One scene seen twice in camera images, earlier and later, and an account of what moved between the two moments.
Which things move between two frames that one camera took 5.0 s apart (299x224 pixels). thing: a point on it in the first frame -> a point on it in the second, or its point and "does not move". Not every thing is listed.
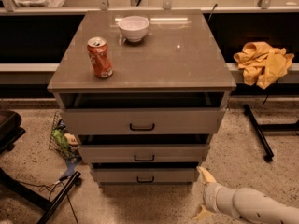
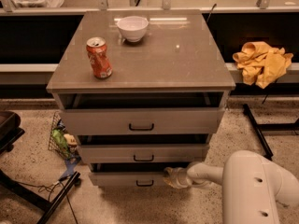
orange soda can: [97, 48] does not move
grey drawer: [143, 178] does not move
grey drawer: [143, 153] does not move
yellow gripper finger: [205, 175] -> [170, 175]
